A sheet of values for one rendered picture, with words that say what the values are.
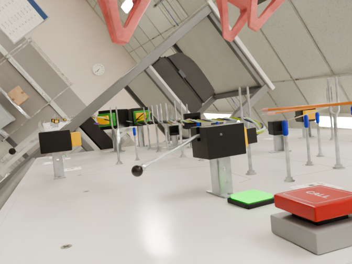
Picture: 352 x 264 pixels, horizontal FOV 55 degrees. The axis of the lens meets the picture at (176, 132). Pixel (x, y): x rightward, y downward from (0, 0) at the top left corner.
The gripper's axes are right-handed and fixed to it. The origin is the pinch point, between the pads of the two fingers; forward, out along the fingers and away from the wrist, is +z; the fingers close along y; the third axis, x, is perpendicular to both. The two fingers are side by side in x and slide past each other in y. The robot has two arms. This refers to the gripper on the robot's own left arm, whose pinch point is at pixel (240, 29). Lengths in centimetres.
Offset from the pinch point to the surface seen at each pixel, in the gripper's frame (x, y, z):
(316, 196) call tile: -0.3, -17.7, 19.6
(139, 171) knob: 7.7, -0.2, 21.7
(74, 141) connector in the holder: 9.5, 36.4, 19.8
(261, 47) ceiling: -199, 279, -159
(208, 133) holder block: 1.3, -1.8, 15.0
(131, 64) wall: -173, 735, -215
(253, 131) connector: -5.5, -1.2, 12.4
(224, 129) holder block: -0.8, -1.8, 13.8
